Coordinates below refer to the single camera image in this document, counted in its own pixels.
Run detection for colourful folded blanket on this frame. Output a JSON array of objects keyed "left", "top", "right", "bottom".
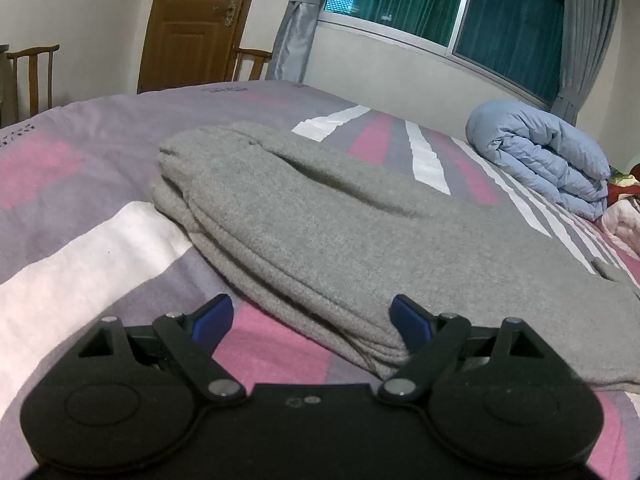
[{"left": 607, "top": 162, "right": 640, "bottom": 198}]

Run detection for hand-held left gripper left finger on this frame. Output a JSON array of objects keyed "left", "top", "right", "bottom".
[{"left": 75, "top": 294, "right": 247, "bottom": 405}]

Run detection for sliding window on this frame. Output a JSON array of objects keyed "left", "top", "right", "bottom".
[{"left": 320, "top": 0, "right": 568, "bottom": 106}]

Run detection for brass door handle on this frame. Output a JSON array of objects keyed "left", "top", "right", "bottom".
[{"left": 214, "top": 1, "right": 239, "bottom": 27}]

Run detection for folded light blue duvet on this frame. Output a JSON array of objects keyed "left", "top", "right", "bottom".
[{"left": 466, "top": 100, "right": 612, "bottom": 222}]

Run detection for brown wooden door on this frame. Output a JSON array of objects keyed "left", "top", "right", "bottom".
[{"left": 137, "top": 0, "right": 265, "bottom": 95}]

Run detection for striped bed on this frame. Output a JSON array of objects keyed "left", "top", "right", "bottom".
[{"left": 0, "top": 79, "right": 640, "bottom": 461}]

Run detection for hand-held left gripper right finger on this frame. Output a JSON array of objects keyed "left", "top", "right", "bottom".
[{"left": 377, "top": 294, "right": 548, "bottom": 405}]

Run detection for folded pale pink quilt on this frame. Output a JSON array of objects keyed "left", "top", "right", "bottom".
[{"left": 601, "top": 195, "right": 640, "bottom": 256}]

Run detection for grey curtain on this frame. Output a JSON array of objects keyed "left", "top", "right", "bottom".
[
  {"left": 265, "top": 0, "right": 341, "bottom": 85},
  {"left": 550, "top": 0, "right": 623, "bottom": 128}
]

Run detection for wooden chair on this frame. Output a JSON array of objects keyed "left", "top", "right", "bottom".
[
  {"left": 5, "top": 44, "right": 61, "bottom": 126},
  {"left": 231, "top": 46, "right": 273, "bottom": 82}
]

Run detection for grey pants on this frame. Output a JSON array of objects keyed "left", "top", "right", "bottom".
[{"left": 150, "top": 120, "right": 640, "bottom": 393}]

